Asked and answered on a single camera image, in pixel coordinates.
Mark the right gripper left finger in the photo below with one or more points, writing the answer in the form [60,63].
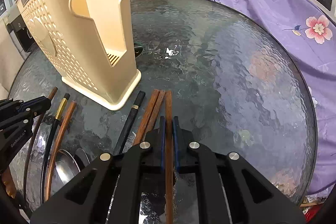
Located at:
[108,190]

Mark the black chopstick gold band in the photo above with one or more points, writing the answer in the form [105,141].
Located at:
[128,124]

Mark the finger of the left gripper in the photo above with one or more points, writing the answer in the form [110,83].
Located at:
[36,107]

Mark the black chopstick gold tip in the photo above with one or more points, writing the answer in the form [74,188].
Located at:
[50,139]

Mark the water dispenser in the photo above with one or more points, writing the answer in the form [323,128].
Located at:
[17,28]

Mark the large steel spoon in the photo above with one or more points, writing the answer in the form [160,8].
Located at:
[66,168]

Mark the dark brown thin chopstick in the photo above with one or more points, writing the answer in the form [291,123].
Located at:
[30,148]

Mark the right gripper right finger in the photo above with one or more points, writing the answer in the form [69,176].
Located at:
[229,189]

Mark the light brown wooden chopstick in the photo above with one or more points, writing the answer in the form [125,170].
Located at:
[57,144]

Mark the cream plastic utensil holder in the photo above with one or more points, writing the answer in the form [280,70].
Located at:
[89,42]

